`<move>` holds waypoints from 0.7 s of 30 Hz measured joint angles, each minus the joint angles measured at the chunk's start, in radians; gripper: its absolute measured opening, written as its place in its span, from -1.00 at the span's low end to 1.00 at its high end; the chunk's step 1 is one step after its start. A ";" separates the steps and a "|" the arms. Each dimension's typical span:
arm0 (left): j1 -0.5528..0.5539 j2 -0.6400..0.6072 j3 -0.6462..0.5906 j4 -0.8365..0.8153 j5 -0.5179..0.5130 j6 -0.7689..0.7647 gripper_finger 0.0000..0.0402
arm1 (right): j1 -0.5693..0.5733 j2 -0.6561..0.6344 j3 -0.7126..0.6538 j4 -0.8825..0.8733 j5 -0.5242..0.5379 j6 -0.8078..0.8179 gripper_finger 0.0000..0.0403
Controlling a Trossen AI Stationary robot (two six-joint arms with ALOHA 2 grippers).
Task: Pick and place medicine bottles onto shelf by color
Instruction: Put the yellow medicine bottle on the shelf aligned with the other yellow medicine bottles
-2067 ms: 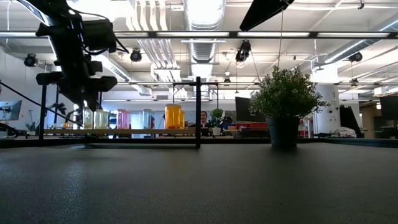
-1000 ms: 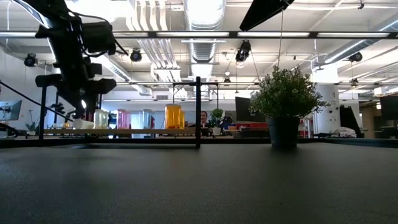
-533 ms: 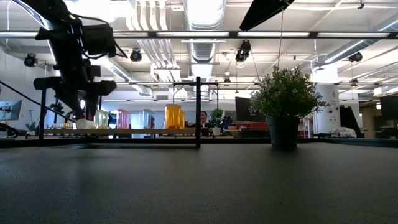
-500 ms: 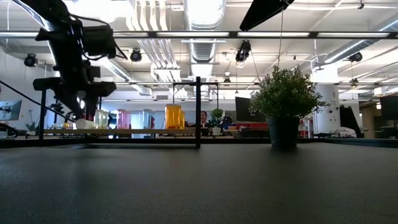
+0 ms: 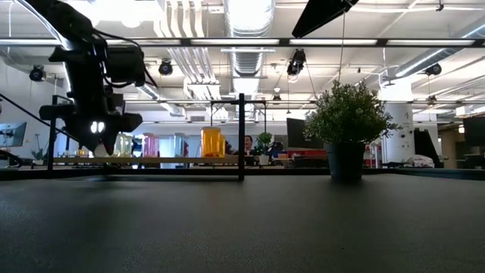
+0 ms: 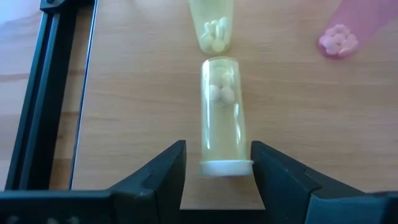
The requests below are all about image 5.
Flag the person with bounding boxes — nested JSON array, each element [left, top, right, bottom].
[[242, 135, 255, 156]]

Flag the green potted plant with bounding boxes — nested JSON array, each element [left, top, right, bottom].
[[302, 80, 401, 180]]

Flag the black aluminium rig frame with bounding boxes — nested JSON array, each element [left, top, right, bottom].
[[0, 36, 485, 181]]

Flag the small background potted plant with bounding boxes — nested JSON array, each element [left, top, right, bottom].
[[256, 131, 273, 166]]

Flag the silver ventilation duct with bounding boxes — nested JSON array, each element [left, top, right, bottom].
[[222, 0, 277, 79]]

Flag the wall monitor screen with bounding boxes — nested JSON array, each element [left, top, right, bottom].
[[0, 121, 28, 148]]

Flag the wooden shelf black frame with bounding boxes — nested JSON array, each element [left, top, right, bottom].
[[48, 93, 268, 182]]

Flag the blue pill bottle red capsules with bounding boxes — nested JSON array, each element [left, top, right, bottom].
[[174, 133, 186, 158]]

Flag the wide orange pill bottle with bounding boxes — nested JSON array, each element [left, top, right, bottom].
[[200, 127, 222, 158]]

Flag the white crumpled cloth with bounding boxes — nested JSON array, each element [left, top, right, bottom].
[[402, 154, 436, 169]]

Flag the black background panel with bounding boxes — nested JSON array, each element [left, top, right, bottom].
[[412, 127, 443, 168]]

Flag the black background monitor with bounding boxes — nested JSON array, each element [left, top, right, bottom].
[[286, 118, 325, 149]]

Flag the black ceiling spotlight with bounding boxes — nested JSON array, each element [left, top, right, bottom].
[[158, 58, 174, 77], [286, 48, 307, 77], [29, 64, 46, 83], [424, 62, 443, 77]]

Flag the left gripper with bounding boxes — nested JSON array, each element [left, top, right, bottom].
[[39, 60, 144, 156]]

